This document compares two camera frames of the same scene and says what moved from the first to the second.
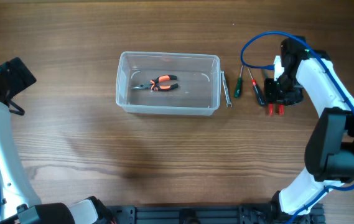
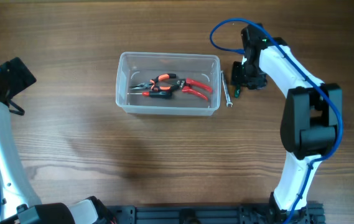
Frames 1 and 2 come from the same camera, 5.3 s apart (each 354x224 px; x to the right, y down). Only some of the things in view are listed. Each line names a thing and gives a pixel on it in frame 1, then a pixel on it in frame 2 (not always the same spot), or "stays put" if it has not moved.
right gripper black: (276, 98) → (246, 78)
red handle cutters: (271, 109) → (185, 84)
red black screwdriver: (259, 93) → (155, 94)
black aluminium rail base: (208, 214) stays put
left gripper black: (15, 78) stays put
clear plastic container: (168, 83) stays put
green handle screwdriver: (238, 86) stays put
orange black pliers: (153, 86) stays put
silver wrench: (227, 92) stays put
